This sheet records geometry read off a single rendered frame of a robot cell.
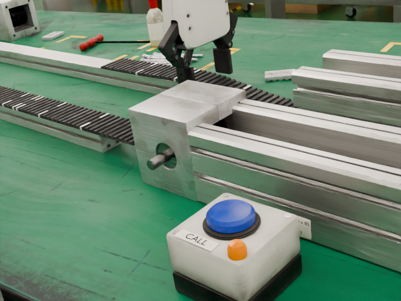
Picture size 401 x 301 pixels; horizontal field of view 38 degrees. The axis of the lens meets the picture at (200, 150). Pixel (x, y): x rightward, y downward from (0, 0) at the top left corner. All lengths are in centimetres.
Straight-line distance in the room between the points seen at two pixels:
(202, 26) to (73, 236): 37
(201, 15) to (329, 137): 33
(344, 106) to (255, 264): 31
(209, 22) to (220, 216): 44
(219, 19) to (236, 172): 35
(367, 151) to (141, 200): 25
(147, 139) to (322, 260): 24
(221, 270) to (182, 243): 4
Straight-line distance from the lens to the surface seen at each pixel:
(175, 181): 64
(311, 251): 54
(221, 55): 92
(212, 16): 86
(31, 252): 62
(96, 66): 107
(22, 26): 159
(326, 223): 53
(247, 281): 45
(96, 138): 78
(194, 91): 67
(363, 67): 76
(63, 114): 85
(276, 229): 47
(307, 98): 73
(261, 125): 62
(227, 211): 47
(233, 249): 44
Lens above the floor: 110
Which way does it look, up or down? 26 degrees down
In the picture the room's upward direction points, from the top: 8 degrees counter-clockwise
